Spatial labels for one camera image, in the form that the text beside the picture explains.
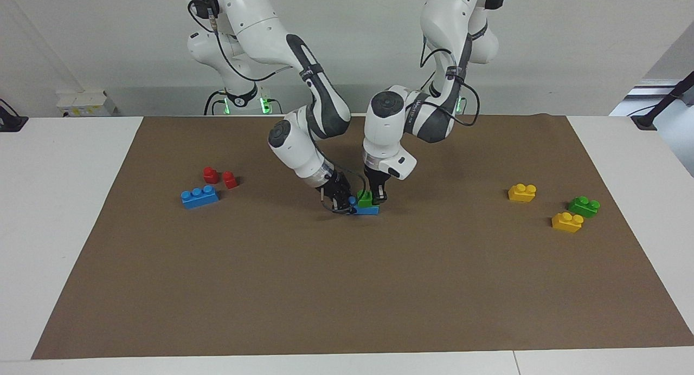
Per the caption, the blue three-stud block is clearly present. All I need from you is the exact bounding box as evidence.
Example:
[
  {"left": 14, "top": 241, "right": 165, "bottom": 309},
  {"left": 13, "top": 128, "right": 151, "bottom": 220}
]
[
  {"left": 181, "top": 185, "right": 220, "bottom": 210},
  {"left": 347, "top": 196, "right": 380, "bottom": 216}
]

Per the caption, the yellow two-stud block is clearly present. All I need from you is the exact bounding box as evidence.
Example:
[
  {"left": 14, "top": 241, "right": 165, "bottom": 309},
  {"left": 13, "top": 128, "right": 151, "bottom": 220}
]
[
  {"left": 508, "top": 183, "right": 537, "bottom": 203},
  {"left": 551, "top": 212, "right": 584, "bottom": 234}
]

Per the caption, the brown table mat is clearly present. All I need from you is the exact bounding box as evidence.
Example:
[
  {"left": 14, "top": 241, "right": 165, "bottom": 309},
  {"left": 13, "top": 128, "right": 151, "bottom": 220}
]
[{"left": 31, "top": 114, "right": 694, "bottom": 360}]

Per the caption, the white power strip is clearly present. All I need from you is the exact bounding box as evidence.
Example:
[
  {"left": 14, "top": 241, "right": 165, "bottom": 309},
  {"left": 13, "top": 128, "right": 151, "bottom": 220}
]
[{"left": 57, "top": 90, "right": 117, "bottom": 118}]

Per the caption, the black stand with pole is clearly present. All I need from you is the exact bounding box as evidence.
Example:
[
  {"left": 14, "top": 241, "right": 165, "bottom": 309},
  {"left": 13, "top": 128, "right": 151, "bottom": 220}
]
[{"left": 632, "top": 72, "right": 694, "bottom": 131}]

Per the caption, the black table clamp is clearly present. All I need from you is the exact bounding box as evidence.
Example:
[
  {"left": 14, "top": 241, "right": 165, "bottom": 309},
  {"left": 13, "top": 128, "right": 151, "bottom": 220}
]
[{"left": 0, "top": 99, "right": 29, "bottom": 133}]

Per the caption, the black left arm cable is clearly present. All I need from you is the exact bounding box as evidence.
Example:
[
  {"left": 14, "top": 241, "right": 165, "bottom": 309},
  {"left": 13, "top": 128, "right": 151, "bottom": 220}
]
[{"left": 420, "top": 36, "right": 481, "bottom": 128}]

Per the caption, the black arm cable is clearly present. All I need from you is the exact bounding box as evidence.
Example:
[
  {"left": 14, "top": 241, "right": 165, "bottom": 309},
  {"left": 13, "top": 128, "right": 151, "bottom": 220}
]
[
  {"left": 420, "top": 36, "right": 481, "bottom": 128},
  {"left": 188, "top": 0, "right": 296, "bottom": 83}
]

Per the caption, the black right base cable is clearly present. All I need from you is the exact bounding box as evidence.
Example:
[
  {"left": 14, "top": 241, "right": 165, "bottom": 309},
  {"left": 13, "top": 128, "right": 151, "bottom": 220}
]
[{"left": 204, "top": 89, "right": 228, "bottom": 116}]

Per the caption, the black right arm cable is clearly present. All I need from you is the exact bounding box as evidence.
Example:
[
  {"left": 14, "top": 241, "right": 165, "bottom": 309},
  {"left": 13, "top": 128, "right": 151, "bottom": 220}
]
[{"left": 188, "top": 0, "right": 296, "bottom": 83}]

